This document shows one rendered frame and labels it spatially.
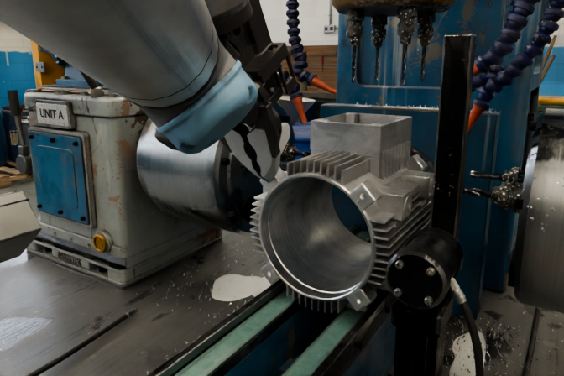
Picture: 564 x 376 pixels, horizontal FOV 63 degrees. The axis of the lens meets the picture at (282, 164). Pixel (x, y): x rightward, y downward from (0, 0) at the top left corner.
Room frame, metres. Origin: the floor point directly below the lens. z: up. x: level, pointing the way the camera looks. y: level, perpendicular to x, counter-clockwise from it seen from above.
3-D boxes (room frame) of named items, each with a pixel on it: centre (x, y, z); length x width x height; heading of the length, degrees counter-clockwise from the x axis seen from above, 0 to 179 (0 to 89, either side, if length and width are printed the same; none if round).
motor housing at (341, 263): (0.60, -0.09, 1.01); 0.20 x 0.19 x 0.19; 147
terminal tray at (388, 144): (0.63, -0.11, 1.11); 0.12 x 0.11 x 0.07; 147
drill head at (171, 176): (0.87, 0.16, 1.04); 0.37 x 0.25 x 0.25; 58
